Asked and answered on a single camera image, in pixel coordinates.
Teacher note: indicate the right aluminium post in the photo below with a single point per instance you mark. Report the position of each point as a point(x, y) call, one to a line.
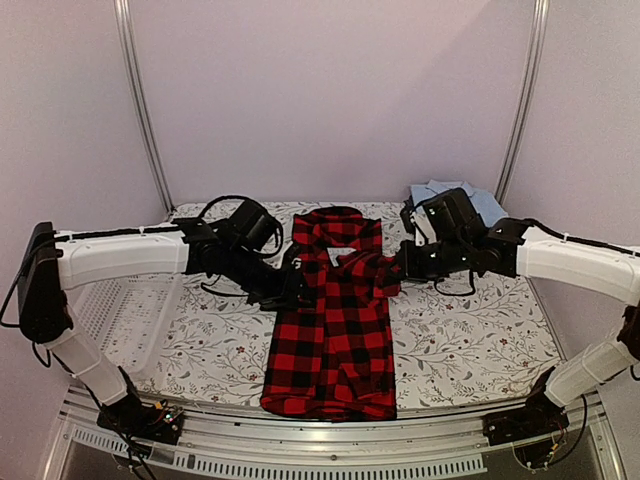
point(532, 64)

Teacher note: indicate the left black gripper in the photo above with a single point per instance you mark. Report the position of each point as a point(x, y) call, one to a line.
point(287, 292)

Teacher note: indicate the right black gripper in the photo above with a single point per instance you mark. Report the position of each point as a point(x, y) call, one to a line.
point(407, 270)

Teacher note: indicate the red black plaid shirt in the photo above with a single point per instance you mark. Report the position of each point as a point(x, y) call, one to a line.
point(334, 361)

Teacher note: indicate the aluminium post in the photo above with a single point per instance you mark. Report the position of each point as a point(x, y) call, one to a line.
point(532, 64)
point(125, 27)

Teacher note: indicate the aluminium front rail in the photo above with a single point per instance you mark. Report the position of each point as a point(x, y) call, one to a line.
point(232, 442)

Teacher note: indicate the floral table cloth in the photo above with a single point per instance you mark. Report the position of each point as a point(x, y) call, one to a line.
point(462, 341)

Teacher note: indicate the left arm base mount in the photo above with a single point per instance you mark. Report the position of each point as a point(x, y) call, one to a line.
point(158, 422)

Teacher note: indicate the white plastic basket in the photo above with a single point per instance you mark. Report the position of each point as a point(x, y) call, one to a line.
point(128, 317)

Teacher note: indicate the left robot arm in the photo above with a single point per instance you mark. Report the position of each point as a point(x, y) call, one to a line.
point(247, 248)

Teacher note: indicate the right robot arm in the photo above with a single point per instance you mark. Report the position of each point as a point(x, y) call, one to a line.
point(450, 236)

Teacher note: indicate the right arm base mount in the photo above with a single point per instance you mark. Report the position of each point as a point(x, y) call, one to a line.
point(538, 416)

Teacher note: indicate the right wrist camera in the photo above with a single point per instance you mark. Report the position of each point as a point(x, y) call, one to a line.
point(416, 223)

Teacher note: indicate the light blue folded shirt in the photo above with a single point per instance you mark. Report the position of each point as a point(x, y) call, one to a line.
point(482, 200)

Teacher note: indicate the left aluminium post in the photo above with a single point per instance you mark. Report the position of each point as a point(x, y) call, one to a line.
point(125, 27)

